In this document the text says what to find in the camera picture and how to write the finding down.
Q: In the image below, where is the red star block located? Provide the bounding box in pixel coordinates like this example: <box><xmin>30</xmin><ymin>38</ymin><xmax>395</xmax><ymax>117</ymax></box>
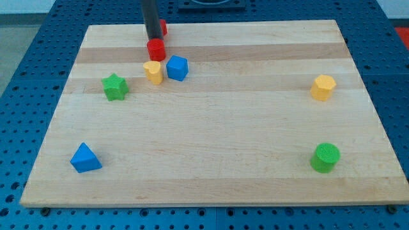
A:
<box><xmin>160</xmin><ymin>19</ymin><xmax>167</xmax><ymax>36</ymax></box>

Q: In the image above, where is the yellow hexagon block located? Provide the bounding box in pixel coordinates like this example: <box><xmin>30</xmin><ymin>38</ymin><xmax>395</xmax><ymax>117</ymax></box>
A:
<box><xmin>310</xmin><ymin>75</ymin><xmax>337</xmax><ymax>102</ymax></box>

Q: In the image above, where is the red cylinder block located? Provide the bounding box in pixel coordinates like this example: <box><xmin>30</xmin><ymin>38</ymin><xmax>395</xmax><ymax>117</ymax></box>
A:
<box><xmin>146</xmin><ymin>38</ymin><xmax>166</xmax><ymax>61</ymax></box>

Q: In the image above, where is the blue triangle block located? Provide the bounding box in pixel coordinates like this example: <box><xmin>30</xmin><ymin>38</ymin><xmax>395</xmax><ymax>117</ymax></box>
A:
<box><xmin>70</xmin><ymin>142</ymin><xmax>102</xmax><ymax>173</ymax></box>

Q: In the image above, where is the green star block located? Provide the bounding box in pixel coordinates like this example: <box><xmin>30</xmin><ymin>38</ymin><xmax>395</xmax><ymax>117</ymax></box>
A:
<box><xmin>101</xmin><ymin>73</ymin><xmax>129</xmax><ymax>101</ymax></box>

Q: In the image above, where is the wooden board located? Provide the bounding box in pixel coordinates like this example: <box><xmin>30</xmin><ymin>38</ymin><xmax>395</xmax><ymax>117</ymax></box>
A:
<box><xmin>20</xmin><ymin>20</ymin><xmax>408</xmax><ymax>208</ymax></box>

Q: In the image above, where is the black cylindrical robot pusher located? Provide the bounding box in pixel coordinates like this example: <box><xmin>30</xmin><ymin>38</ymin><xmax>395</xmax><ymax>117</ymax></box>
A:
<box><xmin>141</xmin><ymin>0</ymin><xmax>164</xmax><ymax>40</ymax></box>

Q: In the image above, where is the green cylinder block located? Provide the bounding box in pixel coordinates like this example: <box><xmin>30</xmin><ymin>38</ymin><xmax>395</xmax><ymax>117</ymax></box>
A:
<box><xmin>310</xmin><ymin>142</ymin><xmax>341</xmax><ymax>173</ymax></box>

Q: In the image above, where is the yellow heart block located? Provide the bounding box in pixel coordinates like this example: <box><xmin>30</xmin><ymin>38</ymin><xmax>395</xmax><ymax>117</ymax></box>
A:
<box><xmin>143</xmin><ymin>61</ymin><xmax>164</xmax><ymax>85</ymax></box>

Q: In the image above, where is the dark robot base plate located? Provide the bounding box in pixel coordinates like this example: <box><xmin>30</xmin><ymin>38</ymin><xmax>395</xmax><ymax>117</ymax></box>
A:
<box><xmin>176</xmin><ymin>0</ymin><xmax>246</xmax><ymax>10</ymax></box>

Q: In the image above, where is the blue cube block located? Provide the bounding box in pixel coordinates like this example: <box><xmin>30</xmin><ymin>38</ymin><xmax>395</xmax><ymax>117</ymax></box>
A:
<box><xmin>166</xmin><ymin>56</ymin><xmax>189</xmax><ymax>81</ymax></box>

